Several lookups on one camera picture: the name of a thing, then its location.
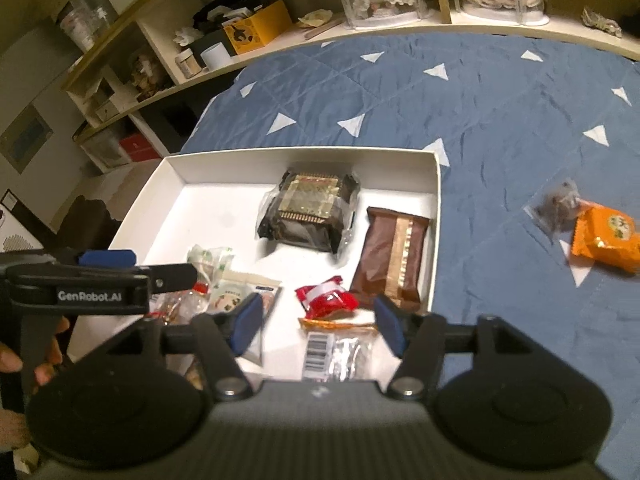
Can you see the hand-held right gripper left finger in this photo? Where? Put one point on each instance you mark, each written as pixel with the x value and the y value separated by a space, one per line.
pixel 247 325

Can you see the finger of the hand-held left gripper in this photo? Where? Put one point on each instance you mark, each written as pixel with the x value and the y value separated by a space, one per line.
pixel 107 258
pixel 172 276

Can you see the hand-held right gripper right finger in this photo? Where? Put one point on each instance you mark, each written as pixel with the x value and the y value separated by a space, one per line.
pixel 390 330

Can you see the white printed snack packet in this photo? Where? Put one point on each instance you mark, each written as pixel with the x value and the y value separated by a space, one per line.
pixel 227 300

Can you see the green snack packet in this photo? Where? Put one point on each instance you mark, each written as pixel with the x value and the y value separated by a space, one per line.
pixel 212 260

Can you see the brown snack packet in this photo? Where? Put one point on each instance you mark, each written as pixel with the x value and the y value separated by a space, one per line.
pixel 387 260

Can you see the small red white candy packet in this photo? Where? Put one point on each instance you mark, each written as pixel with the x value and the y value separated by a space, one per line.
pixel 325 302

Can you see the orange snack bar packet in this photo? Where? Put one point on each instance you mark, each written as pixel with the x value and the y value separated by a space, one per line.
pixel 320 350

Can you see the white cardboard box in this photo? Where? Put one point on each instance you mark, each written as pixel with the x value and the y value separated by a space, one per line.
pixel 220 210

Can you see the black gold pastry packet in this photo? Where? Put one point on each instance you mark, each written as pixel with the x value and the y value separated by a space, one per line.
pixel 305 200

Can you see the dark snack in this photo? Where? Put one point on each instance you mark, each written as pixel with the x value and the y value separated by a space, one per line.
pixel 557 205

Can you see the small orange snack packet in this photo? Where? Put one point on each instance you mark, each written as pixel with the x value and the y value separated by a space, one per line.
pixel 605 240

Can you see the person's left hand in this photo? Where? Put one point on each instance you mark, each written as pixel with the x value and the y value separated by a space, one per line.
pixel 55 340

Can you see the dark cloth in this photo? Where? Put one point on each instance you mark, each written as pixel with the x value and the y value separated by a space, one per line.
pixel 85 220

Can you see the clear storage bin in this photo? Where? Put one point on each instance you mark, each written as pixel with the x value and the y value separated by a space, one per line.
pixel 105 150

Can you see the red storage box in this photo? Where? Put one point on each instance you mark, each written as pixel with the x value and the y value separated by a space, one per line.
pixel 140 146

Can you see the framed picture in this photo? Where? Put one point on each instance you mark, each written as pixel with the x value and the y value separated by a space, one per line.
pixel 25 137

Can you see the brown figurine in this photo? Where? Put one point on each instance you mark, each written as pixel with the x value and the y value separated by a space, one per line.
pixel 147 75

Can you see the small jar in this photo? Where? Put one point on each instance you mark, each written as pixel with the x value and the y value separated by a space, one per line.
pixel 187 64

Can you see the blue quilt with white triangles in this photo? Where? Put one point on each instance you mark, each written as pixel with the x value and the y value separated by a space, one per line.
pixel 400 110

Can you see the white cylinder container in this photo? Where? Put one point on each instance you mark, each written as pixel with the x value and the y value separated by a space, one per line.
pixel 216 56

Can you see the white flower ornament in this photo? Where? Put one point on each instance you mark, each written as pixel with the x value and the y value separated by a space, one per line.
pixel 186 36

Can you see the black box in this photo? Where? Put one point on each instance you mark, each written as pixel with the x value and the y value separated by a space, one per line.
pixel 212 37

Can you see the clear plastic container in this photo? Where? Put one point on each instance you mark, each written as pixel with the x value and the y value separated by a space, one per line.
pixel 87 15

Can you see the cream shelf unit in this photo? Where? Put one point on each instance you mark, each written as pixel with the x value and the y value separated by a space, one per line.
pixel 280 45

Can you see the yellow cardboard box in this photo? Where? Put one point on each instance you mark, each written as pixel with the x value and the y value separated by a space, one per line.
pixel 265 27

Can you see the black bag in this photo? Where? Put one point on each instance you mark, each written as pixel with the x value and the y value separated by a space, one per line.
pixel 220 0

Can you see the wooden stick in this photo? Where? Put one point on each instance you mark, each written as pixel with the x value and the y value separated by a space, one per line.
pixel 324 29

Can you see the cream fabric flower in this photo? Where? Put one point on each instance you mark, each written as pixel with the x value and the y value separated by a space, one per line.
pixel 316 17

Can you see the beige shell ornament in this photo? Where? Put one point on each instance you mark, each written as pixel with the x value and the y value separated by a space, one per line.
pixel 602 22

